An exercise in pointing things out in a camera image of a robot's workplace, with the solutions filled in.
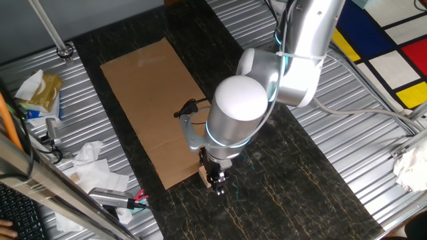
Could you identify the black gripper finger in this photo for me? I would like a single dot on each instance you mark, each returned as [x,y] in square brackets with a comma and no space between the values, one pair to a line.
[223,180]
[213,181]

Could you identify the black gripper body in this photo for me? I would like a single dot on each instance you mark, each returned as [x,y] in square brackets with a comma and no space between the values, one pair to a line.
[210,163]

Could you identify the large wooden cube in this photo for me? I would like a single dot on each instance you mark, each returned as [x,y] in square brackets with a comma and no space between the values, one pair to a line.
[204,176]

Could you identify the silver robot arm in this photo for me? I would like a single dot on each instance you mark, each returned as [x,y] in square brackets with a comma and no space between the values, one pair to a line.
[233,113]

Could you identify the person hand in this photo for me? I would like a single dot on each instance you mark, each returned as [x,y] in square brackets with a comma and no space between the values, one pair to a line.
[7,228]

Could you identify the black marble pattern mat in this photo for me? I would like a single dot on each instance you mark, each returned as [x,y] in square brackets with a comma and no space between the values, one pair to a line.
[283,183]

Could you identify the red clothespin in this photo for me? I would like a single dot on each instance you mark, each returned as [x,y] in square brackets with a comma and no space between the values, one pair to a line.
[141,195]

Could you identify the brown cardboard sheet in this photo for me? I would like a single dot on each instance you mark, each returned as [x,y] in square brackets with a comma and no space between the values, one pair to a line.
[140,83]

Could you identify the large white tissue sheet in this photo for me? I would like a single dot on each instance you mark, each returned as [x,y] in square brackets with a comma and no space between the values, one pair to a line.
[96,176]

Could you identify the crumpled white tissue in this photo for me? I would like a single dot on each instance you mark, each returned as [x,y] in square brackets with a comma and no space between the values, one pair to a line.
[88,151]

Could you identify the small wooden cube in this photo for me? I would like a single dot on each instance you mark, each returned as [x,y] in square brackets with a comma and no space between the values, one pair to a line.
[75,178]

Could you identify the yellow tissue box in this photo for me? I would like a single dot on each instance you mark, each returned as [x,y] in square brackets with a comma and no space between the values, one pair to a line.
[46,93]

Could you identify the blue white tissue pack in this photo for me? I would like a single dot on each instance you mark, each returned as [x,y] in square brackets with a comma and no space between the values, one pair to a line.
[36,115]

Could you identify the white crumpled cloth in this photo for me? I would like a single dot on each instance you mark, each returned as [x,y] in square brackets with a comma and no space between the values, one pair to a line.
[412,168]

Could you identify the aluminium profile bar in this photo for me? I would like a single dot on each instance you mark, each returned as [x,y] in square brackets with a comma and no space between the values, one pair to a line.
[410,143]

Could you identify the white pulled tissue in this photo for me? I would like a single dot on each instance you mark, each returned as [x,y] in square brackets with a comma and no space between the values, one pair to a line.
[30,86]

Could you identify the black keyboard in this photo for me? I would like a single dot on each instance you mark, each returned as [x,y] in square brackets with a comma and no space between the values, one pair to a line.
[20,213]

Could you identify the mondrian pattern mat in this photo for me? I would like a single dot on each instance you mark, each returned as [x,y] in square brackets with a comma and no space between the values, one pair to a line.
[367,33]

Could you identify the orange tube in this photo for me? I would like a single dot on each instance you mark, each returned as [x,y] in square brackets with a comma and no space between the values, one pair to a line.
[10,123]

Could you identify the aluminium pole with foot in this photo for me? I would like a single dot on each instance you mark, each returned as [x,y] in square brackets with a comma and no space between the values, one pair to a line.
[50,26]

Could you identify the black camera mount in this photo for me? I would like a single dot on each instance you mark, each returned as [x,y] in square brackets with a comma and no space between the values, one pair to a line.
[66,155]

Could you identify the silver metal frame beam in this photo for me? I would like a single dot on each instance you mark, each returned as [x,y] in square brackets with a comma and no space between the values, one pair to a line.
[50,186]

